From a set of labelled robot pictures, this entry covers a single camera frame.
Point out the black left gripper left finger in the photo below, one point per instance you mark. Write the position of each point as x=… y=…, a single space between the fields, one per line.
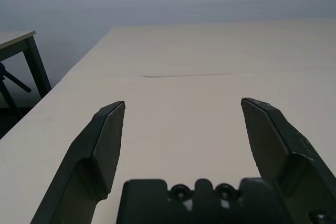
x=86 y=155

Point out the black tripod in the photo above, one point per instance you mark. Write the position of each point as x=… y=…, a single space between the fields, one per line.
x=18 y=83

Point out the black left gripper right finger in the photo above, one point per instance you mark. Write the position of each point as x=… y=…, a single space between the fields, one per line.
x=283 y=150

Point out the wooden side table black legs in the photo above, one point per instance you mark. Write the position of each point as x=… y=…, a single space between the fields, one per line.
x=15 y=39

